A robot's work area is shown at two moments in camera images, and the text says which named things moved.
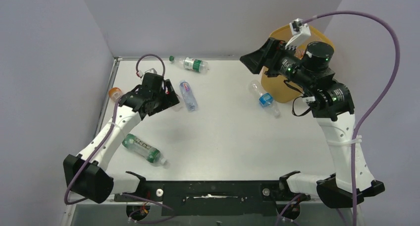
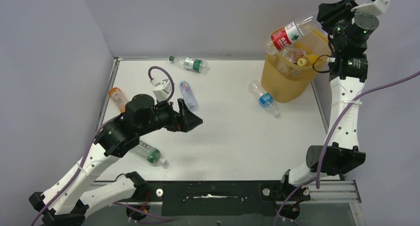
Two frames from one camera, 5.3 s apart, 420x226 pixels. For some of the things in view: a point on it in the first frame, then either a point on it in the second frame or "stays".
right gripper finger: (265, 56) → (329, 14)
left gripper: (168, 101) → (191, 121)
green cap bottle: (196, 65) stays
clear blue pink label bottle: (190, 100) stays
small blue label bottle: (265, 98) stays
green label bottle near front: (143, 149) stays
